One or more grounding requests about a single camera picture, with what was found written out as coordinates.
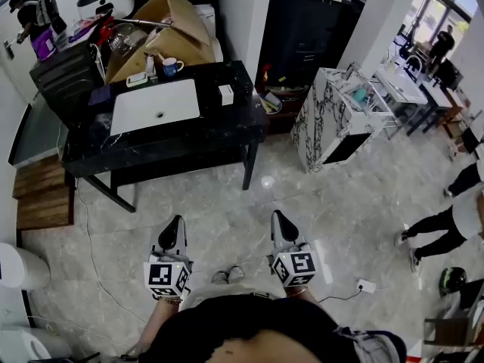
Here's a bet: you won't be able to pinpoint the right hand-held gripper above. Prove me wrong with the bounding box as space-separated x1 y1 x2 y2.
267 209 317 289

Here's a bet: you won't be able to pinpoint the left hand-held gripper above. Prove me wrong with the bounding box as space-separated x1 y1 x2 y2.
143 215 194 299

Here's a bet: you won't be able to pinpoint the small white box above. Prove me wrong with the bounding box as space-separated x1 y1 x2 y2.
218 83 253 107

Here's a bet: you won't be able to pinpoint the person's right forearm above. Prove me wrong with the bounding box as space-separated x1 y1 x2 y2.
287 287 322 309

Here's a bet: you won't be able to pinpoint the person's left forearm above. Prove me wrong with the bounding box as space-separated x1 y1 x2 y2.
126 296 185 358

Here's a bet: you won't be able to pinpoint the white sink with faucet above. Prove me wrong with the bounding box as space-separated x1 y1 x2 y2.
374 54 430 135

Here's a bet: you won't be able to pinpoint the person's beige trousers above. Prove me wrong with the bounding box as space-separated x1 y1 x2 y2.
181 282 288 309

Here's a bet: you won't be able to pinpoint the person's black shirt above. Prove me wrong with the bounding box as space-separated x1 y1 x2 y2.
138 295 408 363

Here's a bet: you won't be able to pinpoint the black marble vanity table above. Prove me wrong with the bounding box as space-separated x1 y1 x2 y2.
61 60 270 213

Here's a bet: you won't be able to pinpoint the white veined marble cabinet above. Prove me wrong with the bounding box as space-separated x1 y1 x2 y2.
290 66 396 174

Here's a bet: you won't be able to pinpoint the blue bowl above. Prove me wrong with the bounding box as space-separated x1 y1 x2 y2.
259 92 284 116

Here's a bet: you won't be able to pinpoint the white rectangular sink basin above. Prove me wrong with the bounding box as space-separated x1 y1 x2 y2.
110 78 201 138

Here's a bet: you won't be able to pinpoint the wooden step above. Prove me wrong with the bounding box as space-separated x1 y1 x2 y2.
12 155 76 231

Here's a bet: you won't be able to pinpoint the white cylindrical bin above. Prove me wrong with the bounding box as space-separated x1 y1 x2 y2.
0 242 51 290

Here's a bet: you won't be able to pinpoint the dark blue cloth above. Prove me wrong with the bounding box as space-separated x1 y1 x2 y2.
88 85 116 107

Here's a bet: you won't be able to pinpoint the white soap dish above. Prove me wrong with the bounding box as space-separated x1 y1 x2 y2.
126 72 148 88

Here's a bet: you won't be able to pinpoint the blue mug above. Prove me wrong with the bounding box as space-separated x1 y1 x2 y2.
162 57 185 78

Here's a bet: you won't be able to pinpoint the chrome faucet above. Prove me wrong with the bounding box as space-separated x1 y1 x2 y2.
143 51 158 79

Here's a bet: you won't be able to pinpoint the gray shower tray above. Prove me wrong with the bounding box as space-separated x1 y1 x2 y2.
8 92 65 166

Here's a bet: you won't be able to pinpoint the black helmet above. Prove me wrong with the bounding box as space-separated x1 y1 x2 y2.
438 266 468 298

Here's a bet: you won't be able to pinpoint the white rounded appliance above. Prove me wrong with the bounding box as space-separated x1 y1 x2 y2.
0 325 73 363

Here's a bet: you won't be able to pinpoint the black drawer unit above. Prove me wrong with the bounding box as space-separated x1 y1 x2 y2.
29 43 107 128

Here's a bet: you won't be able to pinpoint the open cardboard box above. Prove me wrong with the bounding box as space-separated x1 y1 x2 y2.
104 0 217 85

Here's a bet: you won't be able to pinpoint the wooden stool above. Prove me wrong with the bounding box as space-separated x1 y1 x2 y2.
423 315 477 349

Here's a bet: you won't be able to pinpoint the tall black cabinet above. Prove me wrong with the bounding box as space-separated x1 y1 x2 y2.
255 0 368 90

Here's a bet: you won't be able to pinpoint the chrome metal pipe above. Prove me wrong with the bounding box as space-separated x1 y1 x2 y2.
113 18 173 28

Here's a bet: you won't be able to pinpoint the white ceramic fixture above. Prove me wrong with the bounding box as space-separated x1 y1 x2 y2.
194 4 225 63

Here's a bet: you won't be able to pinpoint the red plastic tool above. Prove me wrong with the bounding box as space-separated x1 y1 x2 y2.
97 16 114 47

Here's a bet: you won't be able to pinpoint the purple cup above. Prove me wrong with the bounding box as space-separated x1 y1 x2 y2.
31 28 57 61

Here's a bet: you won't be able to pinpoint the white floor cable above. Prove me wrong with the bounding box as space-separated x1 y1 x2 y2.
75 179 148 324

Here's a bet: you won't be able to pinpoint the black power cable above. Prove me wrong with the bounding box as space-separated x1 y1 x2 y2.
317 287 364 304

